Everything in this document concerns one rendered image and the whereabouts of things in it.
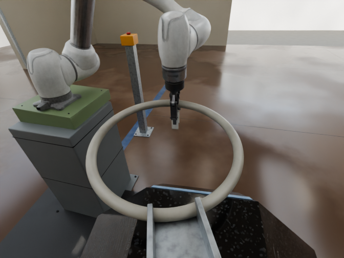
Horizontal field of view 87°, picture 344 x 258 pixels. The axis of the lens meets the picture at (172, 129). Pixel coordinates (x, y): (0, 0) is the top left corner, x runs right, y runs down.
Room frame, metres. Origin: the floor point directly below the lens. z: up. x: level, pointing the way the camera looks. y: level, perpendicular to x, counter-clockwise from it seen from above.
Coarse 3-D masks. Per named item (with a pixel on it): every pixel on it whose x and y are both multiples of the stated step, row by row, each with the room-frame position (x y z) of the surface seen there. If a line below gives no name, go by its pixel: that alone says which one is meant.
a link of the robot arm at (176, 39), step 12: (168, 12) 0.64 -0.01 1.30; (180, 12) 0.64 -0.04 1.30; (168, 24) 0.61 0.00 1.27; (180, 24) 0.61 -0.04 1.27; (168, 36) 0.60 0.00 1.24; (180, 36) 0.60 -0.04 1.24; (192, 36) 0.66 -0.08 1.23; (168, 48) 0.61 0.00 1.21; (180, 48) 0.61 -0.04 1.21; (192, 48) 0.66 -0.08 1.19; (168, 60) 0.61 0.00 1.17; (180, 60) 0.61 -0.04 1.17
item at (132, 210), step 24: (120, 120) 0.59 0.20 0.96; (216, 120) 0.56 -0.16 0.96; (96, 144) 0.45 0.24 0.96; (240, 144) 0.42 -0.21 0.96; (96, 168) 0.35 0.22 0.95; (240, 168) 0.33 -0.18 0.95; (96, 192) 0.28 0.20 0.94; (216, 192) 0.26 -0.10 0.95; (144, 216) 0.22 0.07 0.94; (168, 216) 0.21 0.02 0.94; (192, 216) 0.22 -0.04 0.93
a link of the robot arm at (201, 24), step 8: (144, 0) 0.79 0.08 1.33; (152, 0) 0.79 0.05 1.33; (160, 0) 0.79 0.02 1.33; (168, 0) 0.80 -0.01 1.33; (160, 8) 0.80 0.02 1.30; (168, 8) 0.79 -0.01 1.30; (176, 8) 0.79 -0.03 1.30; (184, 8) 0.79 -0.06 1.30; (192, 16) 0.75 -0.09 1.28; (200, 16) 0.77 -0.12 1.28; (192, 24) 0.71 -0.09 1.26; (200, 24) 0.73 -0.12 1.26; (208, 24) 0.78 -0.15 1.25; (200, 32) 0.71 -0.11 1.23; (208, 32) 0.77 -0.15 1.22; (200, 40) 0.71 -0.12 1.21
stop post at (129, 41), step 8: (128, 40) 1.75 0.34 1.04; (136, 40) 1.81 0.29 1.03; (128, 48) 1.77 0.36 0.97; (136, 48) 1.83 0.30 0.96; (128, 56) 1.77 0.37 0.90; (136, 56) 1.81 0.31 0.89; (128, 64) 1.77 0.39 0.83; (136, 64) 1.78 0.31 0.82; (136, 72) 1.76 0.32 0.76; (136, 80) 1.76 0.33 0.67; (136, 88) 1.77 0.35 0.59; (136, 96) 1.77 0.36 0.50; (144, 112) 1.81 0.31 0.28; (144, 120) 1.78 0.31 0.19; (144, 128) 1.76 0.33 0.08; (152, 128) 1.85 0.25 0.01; (144, 136) 1.70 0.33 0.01
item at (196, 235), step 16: (160, 224) 0.21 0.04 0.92; (176, 224) 0.20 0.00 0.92; (192, 224) 0.20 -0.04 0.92; (208, 224) 0.17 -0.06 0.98; (160, 240) 0.17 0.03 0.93; (176, 240) 0.17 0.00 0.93; (192, 240) 0.17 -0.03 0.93; (208, 240) 0.14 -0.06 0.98; (160, 256) 0.14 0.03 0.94; (176, 256) 0.14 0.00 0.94; (192, 256) 0.13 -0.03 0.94; (208, 256) 0.13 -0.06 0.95
